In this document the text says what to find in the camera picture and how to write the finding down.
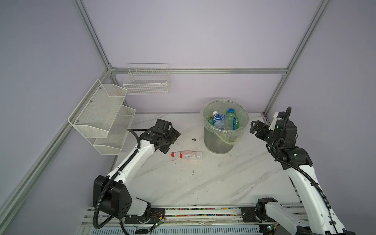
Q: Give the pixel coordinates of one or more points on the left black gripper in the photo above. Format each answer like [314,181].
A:
[165,149]

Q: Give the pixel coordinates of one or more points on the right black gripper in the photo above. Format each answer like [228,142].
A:
[262,127]

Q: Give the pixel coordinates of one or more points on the clear bottle blue cap sideways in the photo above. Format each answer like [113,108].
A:
[231,120]

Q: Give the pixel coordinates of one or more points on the clear bottle red white label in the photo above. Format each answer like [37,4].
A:
[187,154]

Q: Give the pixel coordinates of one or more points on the clear bottle blue label angled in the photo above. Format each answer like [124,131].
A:
[218,120]

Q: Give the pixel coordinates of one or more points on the green bottle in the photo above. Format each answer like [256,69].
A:
[211,122]

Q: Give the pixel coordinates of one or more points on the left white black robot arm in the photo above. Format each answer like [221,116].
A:
[111,195]

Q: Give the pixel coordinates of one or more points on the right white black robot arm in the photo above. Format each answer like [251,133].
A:
[322,220]

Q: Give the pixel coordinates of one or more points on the translucent green bin liner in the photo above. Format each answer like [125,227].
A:
[229,137]

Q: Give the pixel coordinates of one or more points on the grey mesh waste bin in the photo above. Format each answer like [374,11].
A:
[214,144]

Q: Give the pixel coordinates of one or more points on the lower white mesh shelf basket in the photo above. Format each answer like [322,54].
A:
[115,140]

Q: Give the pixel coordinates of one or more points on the white mesh shelf basket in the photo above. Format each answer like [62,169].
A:
[115,140]
[94,116]

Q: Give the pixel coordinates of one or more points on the upper white mesh shelf basket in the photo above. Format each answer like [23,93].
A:
[94,116]

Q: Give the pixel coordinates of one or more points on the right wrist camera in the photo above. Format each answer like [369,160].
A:
[280,119]

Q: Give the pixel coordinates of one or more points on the white wire wall basket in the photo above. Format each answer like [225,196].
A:
[147,79]

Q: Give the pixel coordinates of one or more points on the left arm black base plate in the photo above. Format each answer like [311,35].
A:
[151,216]

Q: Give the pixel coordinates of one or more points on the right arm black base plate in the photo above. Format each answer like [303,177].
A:
[249,214]

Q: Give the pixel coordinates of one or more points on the aluminium front rail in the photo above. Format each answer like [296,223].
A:
[186,220]

